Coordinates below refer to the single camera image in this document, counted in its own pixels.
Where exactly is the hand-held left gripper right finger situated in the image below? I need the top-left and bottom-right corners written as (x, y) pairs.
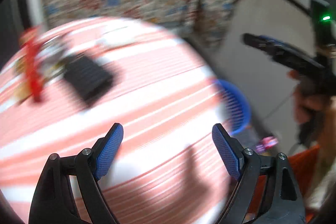
top-left (211, 123), bottom-right (306, 224)

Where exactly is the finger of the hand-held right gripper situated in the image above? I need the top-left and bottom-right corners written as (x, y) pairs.
top-left (259, 35), bottom-right (292, 49)
top-left (243, 33), bottom-right (324, 75)

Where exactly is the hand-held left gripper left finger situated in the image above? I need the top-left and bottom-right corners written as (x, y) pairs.
top-left (28, 123), bottom-right (124, 224)

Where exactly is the blue plastic basket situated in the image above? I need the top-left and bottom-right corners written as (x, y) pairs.
top-left (213, 79), bottom-right (252, 135)

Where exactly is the person's right forearm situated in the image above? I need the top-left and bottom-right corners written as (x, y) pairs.
top-left (302, 109), bottom-right (336, 211)

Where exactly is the person's right hand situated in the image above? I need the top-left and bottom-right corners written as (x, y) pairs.
top-left (288, 70), bottom-right (332, 123)

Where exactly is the pink wrapper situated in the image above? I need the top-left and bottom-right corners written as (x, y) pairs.
top-left (256, 135), bottom-right (279, 152)

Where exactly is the round table, striped cloth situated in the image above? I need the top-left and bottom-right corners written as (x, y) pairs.
top-left (0, 17), bottom-right (231, 224)

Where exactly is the black mesh sleeve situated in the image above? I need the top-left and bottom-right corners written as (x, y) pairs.
top-left (63, 55), bottom-right (113, 102)

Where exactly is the red tube wrapper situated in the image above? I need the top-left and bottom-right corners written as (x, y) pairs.
top-left (21, 27), bottom-right (44, 102)

